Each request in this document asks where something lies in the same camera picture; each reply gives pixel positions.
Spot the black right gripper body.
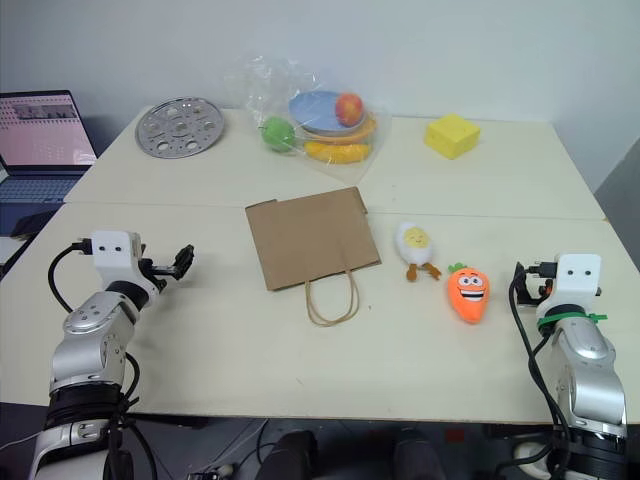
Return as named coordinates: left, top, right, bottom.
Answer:
left=528, top=258, right=557, bottom=302

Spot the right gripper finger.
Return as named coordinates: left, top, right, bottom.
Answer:
left=513, top=262, right=537, bottom=306

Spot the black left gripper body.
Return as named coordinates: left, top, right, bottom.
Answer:
left=130, top=241, right=177, bottom=295

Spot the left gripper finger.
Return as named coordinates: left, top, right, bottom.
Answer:
left=172, top=243, right=196, bottom=279

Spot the orange carrot plush toy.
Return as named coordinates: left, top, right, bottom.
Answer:
left=446, top=261, right=492, bottom=326

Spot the egg plush toy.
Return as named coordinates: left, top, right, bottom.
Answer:
left=396, top=221, right=443, bottom=283

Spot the brown paper bag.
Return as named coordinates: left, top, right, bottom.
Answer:
left=244, top=186, right=384, bottom=329

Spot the clear plastic bag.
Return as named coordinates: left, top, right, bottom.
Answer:
left=223, top=51, right=392, bottom=184

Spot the green right wrist band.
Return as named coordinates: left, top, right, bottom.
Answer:
left=537, top=309, right=608, bottom=332

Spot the perforated round metal plate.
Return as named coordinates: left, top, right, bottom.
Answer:
left=135, top=96, right=225, bottom=160

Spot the green apple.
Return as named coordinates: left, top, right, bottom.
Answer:
left=261, top=115, right=297, bottom=153

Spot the yellow cheese block toy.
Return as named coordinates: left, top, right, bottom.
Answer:
left=424, top=113, right=483, bottom=162

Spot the open laptop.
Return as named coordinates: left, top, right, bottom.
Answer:
left=0, top=89, right=99, bottom=207

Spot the yellow banana toy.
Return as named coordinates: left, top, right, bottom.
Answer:
left=303, top=140, right=374, bottom=166

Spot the blue plate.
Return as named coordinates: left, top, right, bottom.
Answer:
left=288, top=89, right=347, bottom=135

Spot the orange plate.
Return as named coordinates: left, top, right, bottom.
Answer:
left=299, top=110, right=380, bottom=147

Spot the red apple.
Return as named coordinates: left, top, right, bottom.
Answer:
left=334, top=92, right=365, bottom=127

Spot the dark rounded shape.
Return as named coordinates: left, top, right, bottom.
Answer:
left=258, top=429, right=320, bottom=480

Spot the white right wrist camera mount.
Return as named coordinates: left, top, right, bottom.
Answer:
left=537, top=253, right=602, bottom=317

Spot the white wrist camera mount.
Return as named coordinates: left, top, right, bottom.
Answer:
left=91, top=230, right=154, bottom=296
left=537, top=253, right=602, bottom=317

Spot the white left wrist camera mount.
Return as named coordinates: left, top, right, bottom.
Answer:
left=91, top=230, right=154, bottom=296

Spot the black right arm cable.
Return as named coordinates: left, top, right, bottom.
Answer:
left=507, top=269, right=579, bottom=480

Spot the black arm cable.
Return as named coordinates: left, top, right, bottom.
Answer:
left=47, top=241, right=157, bottom=480
left=507, top=269, right=579, bottom=480

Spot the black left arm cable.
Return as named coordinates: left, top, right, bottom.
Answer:
left=47, top=241, right=157, bottom=480

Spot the thin black floor cable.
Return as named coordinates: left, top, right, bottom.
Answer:
left=253, top=419, right=272, bottom=465

